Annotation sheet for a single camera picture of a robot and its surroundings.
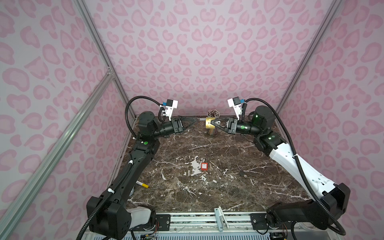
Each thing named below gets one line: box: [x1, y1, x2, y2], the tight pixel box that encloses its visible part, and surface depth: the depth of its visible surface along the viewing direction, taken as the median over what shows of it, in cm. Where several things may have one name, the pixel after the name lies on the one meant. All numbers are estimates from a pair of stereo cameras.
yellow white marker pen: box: [135, 180, 149, 189], surface depth 87 cm
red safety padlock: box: [201, 157, 209, 171], surface depth 93 cm
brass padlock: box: [199, 117, 216, 129], surface depth 62 cm
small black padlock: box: [238, 165, 245, 176], surface depth 92 cm
